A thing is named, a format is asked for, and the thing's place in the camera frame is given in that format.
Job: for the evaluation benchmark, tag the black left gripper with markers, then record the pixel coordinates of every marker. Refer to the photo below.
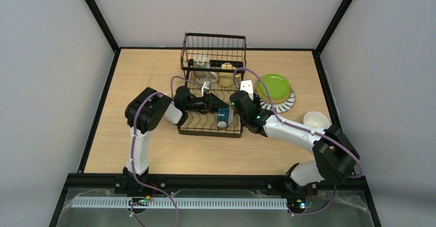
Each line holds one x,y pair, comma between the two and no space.
207,102

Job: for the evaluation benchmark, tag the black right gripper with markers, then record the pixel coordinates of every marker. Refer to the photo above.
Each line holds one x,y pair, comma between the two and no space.
255,102

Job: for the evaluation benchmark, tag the white bowl dark rim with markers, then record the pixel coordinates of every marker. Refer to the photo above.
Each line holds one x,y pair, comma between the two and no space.
224,117

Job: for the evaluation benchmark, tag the green plate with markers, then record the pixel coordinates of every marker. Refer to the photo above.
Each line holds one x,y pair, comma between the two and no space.
275,79

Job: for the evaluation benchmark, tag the yellow handled mug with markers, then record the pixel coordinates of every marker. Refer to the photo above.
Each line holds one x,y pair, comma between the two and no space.
226,79

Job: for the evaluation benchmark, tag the black wire dish rack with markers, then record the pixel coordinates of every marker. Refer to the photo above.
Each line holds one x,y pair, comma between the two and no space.
220,48

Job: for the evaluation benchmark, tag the cream ceramic mug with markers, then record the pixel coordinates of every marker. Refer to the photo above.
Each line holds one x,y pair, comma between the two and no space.
203,62

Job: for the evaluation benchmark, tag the small white patterned bowl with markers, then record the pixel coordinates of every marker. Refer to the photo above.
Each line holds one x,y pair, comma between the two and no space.
316,119

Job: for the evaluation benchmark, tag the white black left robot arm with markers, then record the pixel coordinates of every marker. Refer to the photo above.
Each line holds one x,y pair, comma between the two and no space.
145,112

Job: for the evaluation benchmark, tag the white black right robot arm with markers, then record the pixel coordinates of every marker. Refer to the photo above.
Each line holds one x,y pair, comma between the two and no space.
334,155

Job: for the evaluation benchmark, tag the blue striped white plate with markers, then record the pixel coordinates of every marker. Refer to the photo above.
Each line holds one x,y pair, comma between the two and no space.
280,105

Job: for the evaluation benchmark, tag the right controller board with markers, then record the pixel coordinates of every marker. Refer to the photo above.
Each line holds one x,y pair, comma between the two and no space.
300,203

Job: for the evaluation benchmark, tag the controller board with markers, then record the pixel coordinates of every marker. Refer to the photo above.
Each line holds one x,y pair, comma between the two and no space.
135,201
300,203

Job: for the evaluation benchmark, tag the left controller board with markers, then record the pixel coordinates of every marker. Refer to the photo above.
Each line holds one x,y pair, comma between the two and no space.
135,201

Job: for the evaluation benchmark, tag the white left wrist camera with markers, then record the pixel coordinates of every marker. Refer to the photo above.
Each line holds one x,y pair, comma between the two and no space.
206,87

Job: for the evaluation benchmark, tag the white slotted cable duct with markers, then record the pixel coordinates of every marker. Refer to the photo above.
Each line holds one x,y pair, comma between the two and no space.
182,203

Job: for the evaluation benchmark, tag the black aluminium frame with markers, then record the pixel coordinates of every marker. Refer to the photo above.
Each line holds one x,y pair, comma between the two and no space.
80,179

